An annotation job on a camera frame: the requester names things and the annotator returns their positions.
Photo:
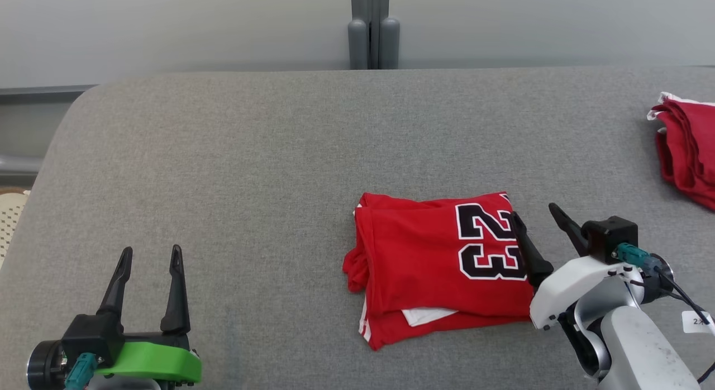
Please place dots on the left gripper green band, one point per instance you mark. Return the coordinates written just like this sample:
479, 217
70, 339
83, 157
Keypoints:
156, 362

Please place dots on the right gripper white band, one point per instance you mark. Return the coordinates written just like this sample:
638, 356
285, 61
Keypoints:
575, 284

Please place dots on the red basketball jersey number 23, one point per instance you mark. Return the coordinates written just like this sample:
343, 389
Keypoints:
424, 256

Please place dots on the red shorts white trim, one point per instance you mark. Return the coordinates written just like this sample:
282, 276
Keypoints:
692, 150

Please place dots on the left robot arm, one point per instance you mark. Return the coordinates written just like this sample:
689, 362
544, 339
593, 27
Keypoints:
128, 384

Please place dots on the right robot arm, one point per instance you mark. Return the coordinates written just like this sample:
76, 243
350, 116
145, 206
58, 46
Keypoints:
642, 351

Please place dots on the cream perforated laundry basket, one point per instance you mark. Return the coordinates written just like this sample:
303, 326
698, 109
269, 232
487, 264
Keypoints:
10, 222

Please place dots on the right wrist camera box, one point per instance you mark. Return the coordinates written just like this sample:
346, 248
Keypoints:
611, 236

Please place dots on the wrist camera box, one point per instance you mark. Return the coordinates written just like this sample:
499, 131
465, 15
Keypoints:
611, 236
84, 337

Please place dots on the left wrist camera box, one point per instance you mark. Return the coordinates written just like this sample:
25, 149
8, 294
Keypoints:
84, 337

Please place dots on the grey metal frame stand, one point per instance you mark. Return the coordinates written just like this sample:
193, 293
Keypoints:
17, 165

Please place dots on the grey floor rail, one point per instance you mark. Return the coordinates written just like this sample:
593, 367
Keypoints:
39, 94

